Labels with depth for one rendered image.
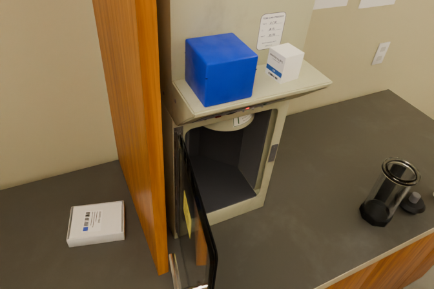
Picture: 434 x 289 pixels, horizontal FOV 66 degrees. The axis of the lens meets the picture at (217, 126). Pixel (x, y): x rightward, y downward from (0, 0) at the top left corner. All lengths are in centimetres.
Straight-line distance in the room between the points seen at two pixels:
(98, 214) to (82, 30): 55
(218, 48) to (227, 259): 67
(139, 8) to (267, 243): 83
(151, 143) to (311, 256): 67
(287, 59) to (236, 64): 13
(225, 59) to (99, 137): 80
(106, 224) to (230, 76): 67
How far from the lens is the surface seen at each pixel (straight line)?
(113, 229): 109
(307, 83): 73
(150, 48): 53
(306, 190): 128
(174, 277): 74
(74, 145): 129
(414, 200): 136
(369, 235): 125
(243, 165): 115
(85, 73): 113
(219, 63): 57
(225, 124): 85
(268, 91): 67
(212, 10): 65
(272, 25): 73
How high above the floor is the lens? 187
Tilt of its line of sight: 40 degrees down
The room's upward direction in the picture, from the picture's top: 5 degrees clockwise
